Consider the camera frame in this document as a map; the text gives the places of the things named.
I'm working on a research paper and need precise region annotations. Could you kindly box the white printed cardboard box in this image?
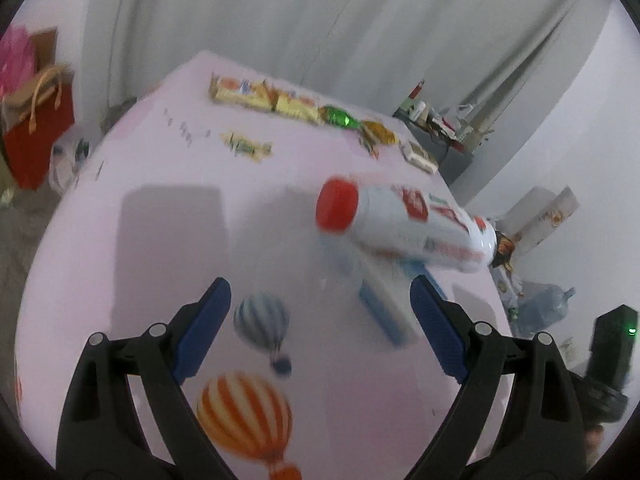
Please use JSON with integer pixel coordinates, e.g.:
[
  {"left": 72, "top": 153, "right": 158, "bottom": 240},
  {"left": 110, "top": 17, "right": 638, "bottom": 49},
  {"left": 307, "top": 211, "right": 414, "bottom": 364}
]
[{"left": 495, "top": 186, "right": 581, "bottom": 261}]

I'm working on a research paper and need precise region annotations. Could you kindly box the white plastic bag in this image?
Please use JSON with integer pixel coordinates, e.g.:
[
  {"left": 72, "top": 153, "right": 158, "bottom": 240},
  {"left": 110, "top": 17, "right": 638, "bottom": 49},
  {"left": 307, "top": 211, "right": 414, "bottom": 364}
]
[{"left": 49, "top": 127, "right": 93, "bottom": 193}]

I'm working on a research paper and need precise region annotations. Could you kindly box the orange black snack wrapper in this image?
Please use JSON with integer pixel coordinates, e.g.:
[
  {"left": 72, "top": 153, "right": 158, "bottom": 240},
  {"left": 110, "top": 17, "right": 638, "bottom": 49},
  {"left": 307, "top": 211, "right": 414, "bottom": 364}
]
[{"left": 492, "top": 230, "right": 518, "bottom": 268}]

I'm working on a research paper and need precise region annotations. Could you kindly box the red paper gift bag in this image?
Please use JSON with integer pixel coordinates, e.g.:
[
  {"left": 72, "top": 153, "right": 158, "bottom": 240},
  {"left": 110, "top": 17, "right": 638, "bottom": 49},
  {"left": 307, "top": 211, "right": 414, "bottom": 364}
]
[{"left": 2, "top": 67, "right": 76, "bottom": 191}]

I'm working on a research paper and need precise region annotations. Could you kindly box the clear water jug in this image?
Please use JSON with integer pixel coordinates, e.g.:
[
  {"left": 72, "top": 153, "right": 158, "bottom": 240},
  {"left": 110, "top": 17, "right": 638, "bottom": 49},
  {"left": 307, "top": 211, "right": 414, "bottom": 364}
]
[{"left": 515, "top": 282, "right": 576, "bottom": 338}]

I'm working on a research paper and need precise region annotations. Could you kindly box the white bottle with red cap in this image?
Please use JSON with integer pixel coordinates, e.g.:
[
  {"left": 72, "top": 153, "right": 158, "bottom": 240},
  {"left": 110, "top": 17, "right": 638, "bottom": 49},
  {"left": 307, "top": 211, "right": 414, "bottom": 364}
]
[{"left": 315, "top": 176, "right": 497, "bottom": 273}]

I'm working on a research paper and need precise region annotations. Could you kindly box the brown cardboard box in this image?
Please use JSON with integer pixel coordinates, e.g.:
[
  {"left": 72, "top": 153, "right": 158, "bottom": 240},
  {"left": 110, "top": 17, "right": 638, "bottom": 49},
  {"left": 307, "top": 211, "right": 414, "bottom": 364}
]
[{"left": 30, "top": 27, "right": 60, "bottom": 70}]

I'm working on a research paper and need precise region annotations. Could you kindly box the beige snack packet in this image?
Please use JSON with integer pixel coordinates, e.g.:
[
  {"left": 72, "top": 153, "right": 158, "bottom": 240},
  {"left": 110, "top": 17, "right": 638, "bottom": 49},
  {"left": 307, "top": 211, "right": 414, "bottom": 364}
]
[{"left": 400, "top": 141, "right": 438, "bottom": 175}]

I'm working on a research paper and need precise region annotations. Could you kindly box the pink plastic bag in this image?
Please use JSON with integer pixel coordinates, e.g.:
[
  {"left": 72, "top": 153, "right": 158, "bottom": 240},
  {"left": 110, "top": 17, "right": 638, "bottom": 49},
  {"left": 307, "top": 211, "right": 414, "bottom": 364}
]
[{"left": 0, "top": 27, "right": 38, "bottom": 96}]

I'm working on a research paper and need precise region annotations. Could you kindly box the green wrapped candy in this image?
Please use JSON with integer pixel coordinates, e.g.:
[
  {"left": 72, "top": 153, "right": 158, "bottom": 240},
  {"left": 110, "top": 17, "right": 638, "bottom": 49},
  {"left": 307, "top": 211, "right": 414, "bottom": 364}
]
[{"left": 320, "top": 105, "right": 363, "bottom": 130}]

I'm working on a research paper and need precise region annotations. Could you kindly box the orange candy wrapper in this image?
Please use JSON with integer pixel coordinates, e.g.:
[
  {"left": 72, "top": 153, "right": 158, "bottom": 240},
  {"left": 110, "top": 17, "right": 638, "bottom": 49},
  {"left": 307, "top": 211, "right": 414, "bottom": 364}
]
[{"left": 360, "top": 120, "right": 400, "bottom": 158}]

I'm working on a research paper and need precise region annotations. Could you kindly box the grey curtain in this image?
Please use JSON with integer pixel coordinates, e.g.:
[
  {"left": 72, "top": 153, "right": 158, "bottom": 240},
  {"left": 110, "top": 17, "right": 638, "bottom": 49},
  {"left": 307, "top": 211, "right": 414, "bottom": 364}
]
[{"left": 85, "top": 0, "right": 616, "bottom": 126}]

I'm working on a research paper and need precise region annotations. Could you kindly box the pink balloon-print tablecloth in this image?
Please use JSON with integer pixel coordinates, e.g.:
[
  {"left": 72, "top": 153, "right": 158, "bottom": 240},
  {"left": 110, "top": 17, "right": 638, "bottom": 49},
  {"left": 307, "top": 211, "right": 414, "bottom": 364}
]
[{"left": 15, "top": 50, "right": 516, "bottom": 480}]

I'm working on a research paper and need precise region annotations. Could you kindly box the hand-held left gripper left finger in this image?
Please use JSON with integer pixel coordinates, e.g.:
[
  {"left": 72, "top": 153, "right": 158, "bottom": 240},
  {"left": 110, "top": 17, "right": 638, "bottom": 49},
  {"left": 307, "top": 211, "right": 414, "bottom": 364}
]
[{"left": 56, "top": 276, "right": 238, "bottom": 480}]

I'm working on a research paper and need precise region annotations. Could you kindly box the dark grey cabinet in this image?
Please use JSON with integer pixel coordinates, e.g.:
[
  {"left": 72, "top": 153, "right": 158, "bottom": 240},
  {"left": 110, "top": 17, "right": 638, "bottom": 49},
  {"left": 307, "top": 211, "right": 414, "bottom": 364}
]
[{"left": 392, "top": 110, "right": 481, "bottom": 186}]

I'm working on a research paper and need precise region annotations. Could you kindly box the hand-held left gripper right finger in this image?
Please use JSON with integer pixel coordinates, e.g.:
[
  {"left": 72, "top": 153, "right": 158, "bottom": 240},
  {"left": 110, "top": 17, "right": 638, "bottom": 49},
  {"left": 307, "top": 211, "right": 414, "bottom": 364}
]
[{"left": 409, "top": 275, "right": 587, "bottom": 480}]

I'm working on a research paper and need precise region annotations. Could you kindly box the small white green packet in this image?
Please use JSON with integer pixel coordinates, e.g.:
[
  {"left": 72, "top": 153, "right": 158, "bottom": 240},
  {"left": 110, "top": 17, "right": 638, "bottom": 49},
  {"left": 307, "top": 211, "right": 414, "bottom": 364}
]
[{"left": 222, "top": 131, "right": 273, "bottom": 163}]

